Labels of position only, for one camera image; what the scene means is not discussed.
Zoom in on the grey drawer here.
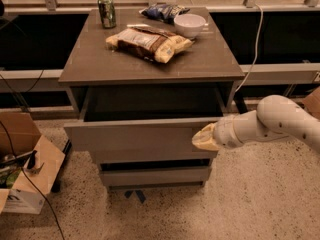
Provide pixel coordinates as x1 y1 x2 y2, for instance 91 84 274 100
100 166 211 187
90 150 218 164
65 83 222 152

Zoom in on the blue chip bag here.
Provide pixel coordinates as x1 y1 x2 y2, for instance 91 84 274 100
139 4 190 22

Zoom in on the grey bottom drawer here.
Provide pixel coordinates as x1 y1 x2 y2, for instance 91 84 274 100
100 166 211 187

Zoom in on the grey middle drawer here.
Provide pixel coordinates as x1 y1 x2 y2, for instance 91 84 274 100
90 150 218 164

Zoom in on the grey drawer cabinet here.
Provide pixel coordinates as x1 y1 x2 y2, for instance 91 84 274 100
59 8 244 190

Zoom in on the white bowl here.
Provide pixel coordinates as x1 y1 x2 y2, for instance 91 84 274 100
174 14 206 39

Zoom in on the black cable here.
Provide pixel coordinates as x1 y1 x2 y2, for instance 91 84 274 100
0 118 67 240

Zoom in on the brown cardboard box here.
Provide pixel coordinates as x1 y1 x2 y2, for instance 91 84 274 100
0 112 65 214

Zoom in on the green soda can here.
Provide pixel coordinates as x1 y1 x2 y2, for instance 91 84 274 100
97 0 116 29

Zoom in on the yellow brown snack bag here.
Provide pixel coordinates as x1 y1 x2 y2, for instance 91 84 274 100
106 26 193 64

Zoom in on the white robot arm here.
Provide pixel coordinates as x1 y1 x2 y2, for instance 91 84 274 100
192 95 320 152

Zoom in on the grey top drawer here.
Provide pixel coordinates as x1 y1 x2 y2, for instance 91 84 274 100
65 83 222 152

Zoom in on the blue tape cross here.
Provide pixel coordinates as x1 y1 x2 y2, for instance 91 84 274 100
124 190 146 203

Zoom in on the white cable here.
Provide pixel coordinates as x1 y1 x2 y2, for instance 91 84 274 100
234 4 264 94

